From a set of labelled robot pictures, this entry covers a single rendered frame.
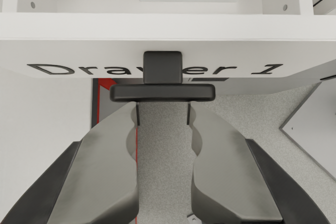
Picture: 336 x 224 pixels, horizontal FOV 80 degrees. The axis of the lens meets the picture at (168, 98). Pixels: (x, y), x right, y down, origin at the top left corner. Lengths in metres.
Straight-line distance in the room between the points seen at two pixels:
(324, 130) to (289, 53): 1.14
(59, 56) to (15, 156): 0.20
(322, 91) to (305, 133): 0.24
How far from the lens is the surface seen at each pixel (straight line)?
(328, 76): 0.77
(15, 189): 0.36
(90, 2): 0.26
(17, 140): 0.35
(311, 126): 1.27
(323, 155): 1.31
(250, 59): 0.18
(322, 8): 0.28
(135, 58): 0.17
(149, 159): 1.07
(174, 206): 1.13
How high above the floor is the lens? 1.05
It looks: 83 degrees down
